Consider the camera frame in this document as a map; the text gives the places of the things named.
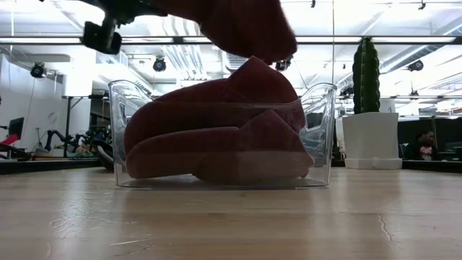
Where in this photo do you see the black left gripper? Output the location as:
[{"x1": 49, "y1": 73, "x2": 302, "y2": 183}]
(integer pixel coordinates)
[{"x1": 77, "y1": 0, "x2": 169, "y2": 26}]

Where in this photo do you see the black ceiling spotlight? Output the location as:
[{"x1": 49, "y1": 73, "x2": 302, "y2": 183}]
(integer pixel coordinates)
[
  {"x1": 274, "y1": 57, "x2": 294, "y2": 72},
  {"x1": 30, "y1": 61, "x2": 47, "y2": 79},
  {"x1": 407, "y1": 59, "x2": 425, "y2": 73},
  {"x1": 152, "y1": 56, "x2": 167, "y2": 73}
]

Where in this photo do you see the long ceiling light bar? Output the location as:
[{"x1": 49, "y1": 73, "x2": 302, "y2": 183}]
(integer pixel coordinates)
[{"x1": 0, "y1": 35, "x2": 458, "y2": 46}]

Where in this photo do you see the black table leg stand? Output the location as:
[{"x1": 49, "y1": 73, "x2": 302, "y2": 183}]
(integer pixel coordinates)
[{"x1": 61, "y1": 94, "x2": 84, "y2": 158}]

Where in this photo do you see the black computer monitor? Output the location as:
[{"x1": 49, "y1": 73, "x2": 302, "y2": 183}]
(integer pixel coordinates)
[{"x1": 7, "y1": 116, "x2": 25, "y2": 142}]

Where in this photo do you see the red bar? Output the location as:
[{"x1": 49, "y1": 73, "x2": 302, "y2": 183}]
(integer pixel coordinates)
[{"x1": 0, "y1": 134, "x2": 19, "y2": 147}]

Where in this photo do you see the thin vertical pole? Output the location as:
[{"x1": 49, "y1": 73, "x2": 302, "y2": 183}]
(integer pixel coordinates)
[{"x1": 331, "y1": 0, "x2": 336, "y2": 86}]

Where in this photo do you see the clear plastic bin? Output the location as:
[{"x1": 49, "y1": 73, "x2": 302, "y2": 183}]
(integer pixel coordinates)
[{"x1": 108, "y1": 79, "x2": 338, "y2": 190}]

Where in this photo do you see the tall green cactus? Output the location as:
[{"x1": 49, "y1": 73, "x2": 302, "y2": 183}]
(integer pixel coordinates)
[{"x1": 352, "y1": 35, "x2": 381, "y2": 115}]

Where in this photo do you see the white square planter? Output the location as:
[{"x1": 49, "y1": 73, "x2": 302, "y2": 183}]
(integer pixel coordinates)
[{"x1": 341, "y1": 111, "x2": 400, "y2": 162}]

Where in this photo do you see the person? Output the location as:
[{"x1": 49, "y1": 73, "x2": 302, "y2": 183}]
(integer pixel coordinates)
[{"x1": 414, "y1": 130, "x2": 438, "y2": 162}]

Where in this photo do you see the black curved cable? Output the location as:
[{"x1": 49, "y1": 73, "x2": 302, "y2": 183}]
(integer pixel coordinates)
[{"x1": 0, "y1": 142, "x2": 32, "y2": 162}]

